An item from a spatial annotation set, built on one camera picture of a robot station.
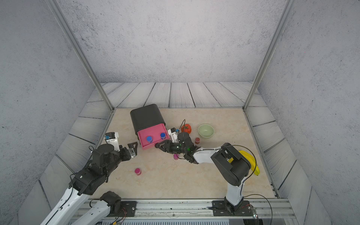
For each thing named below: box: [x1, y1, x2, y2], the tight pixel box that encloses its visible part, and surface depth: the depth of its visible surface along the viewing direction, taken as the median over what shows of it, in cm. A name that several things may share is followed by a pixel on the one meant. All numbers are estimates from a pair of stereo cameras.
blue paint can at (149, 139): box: [146, 135, 153, 143], surface depth 87 cm
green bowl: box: [197, 123, 215, 139], surface depth 103 cm
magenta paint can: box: [134, 167, 142, 176], surface depth 86 cm
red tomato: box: [180, 123, 192, 135], surface depth 102 cm
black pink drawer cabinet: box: [130, 104, 171, 150], surface depth 92 cm
